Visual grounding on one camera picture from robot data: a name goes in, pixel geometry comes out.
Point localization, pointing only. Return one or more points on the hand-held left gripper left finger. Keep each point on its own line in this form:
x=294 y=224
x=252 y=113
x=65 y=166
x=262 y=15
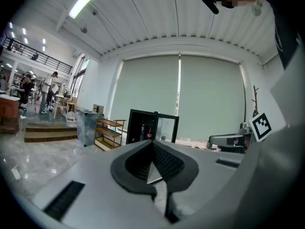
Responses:
x=100 y=187

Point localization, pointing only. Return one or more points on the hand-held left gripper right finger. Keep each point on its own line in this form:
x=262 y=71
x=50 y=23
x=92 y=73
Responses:
x=209 y=173

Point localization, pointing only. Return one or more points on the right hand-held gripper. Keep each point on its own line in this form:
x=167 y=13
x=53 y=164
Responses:
x=261 y=128

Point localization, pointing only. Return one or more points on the black mini fridge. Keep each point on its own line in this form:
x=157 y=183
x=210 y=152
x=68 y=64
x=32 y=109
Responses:
x=135 y=128

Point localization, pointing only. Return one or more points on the dark bottle with red cap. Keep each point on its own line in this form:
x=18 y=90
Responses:
x=149 y=133

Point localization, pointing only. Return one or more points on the pale green roller blind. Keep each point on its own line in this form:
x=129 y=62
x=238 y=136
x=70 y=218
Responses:
x=212 y=94
x=145 y=89

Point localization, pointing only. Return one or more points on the wooden coat rack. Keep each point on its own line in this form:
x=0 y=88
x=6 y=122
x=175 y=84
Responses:
x=255 y=101

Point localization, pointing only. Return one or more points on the wooden shelf rack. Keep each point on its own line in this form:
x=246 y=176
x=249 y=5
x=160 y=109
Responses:
x=108 y=132

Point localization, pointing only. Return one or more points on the plastic-wrapped grey cabinet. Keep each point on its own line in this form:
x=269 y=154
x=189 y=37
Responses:
x=87 y=128

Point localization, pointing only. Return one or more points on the clear plastic bottle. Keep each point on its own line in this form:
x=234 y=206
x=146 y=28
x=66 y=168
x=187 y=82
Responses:
x=142 y=132

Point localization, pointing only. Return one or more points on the wooden steps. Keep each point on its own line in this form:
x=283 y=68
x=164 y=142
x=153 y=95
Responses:
x=50 y=133

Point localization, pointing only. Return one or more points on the large clear water jug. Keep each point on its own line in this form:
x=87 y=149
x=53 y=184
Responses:
x=71 y=119

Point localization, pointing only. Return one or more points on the brown cardboard box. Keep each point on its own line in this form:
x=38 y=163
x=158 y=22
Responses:
x=98 y=108

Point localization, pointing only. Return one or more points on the white table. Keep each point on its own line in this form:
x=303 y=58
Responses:
x=60 y=99

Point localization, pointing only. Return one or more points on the tall dark-framed window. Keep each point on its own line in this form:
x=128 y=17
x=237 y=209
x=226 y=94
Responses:
x=79 y=80

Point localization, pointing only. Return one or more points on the black office chair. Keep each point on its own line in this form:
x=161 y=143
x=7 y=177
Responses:
x=23 y=102

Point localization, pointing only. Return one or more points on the brown wooden counter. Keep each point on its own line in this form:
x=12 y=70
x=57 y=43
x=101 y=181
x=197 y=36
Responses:
x=9 y=113

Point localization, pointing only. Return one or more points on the person's black printed t-shirt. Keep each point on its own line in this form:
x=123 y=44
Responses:
x=286 y=32

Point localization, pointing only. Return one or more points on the white ceiling sensor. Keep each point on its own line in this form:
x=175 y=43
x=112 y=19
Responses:
x=257 y=8

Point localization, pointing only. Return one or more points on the black metal railing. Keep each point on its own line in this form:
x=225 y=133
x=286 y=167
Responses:
x=35 y=56

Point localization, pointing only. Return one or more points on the round grey ceiling fixture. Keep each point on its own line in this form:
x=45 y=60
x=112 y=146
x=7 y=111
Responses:
x=84 y=29

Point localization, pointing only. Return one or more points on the long ceiling light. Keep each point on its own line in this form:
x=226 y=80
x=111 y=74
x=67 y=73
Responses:
x=83 y=0

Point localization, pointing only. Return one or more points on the black head-mounted camera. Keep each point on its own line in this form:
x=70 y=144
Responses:
x=209 y=1

